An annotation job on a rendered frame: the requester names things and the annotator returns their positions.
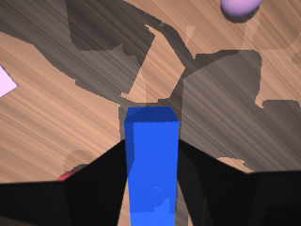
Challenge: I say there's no red ball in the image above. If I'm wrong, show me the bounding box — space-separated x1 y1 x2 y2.
56 169 79 180

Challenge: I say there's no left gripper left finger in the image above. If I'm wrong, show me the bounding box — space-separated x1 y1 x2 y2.
0 139 128 226

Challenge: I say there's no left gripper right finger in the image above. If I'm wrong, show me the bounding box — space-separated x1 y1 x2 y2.
177 139 301 226

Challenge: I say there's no lavender flat rectangle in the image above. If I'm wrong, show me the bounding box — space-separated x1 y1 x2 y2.
0 65 18 97

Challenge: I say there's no blue bar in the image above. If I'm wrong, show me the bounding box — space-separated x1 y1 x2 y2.
124 106 179 226

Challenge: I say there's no lavender ball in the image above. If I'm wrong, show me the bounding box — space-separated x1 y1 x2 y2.
220 0 263 17

